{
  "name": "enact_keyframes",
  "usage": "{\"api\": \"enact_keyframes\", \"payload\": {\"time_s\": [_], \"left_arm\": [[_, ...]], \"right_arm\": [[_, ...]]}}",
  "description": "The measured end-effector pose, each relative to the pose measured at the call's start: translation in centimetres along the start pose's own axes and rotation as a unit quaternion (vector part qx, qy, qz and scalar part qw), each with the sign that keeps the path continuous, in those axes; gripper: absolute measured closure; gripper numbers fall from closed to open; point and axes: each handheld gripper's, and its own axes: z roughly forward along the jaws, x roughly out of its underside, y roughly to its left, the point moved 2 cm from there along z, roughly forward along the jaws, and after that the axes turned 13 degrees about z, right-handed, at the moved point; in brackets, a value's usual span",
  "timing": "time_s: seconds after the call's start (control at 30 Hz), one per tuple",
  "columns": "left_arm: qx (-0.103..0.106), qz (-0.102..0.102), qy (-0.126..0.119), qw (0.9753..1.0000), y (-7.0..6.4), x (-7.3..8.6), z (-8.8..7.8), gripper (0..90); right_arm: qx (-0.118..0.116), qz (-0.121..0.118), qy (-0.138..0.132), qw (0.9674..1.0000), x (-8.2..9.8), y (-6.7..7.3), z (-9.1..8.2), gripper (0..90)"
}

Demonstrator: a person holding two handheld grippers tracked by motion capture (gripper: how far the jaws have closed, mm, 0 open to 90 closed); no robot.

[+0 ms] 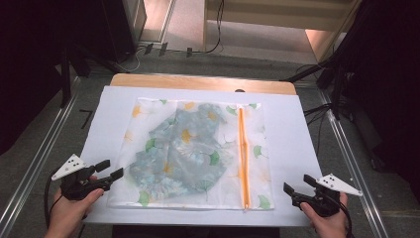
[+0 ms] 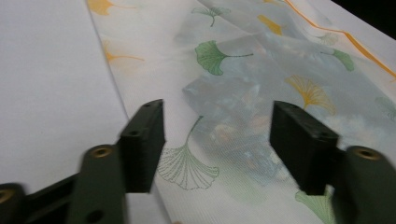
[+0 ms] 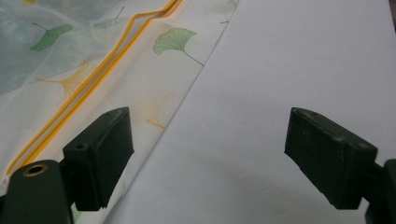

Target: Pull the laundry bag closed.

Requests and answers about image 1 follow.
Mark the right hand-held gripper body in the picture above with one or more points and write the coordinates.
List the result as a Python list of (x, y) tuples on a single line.
[(333, 185)]

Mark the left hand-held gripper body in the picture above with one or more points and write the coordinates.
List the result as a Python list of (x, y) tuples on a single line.
[(71, 167)]

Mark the blue floral garment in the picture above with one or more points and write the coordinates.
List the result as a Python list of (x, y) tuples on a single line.
[(185, 155)]

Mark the black metal stand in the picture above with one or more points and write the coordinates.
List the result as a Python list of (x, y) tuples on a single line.
[(336, 89), (66, 79)]

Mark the small black round knob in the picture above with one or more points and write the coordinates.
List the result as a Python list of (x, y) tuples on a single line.
[(240, 90)]

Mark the person's left hand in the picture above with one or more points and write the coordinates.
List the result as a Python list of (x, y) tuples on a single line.
[(67, 214)]

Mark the leaf print mesh laundry bag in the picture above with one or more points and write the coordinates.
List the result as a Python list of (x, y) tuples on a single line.
[(254, 132)]

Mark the person's right hand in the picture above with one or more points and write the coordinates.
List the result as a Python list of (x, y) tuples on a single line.
[(328, 226)]

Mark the metal floor rail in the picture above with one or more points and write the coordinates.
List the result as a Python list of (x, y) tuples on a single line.
[(36, 162), (350, 165)]

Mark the white table cover sheet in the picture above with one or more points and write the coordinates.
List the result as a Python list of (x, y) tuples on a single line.
[(290, 132)]

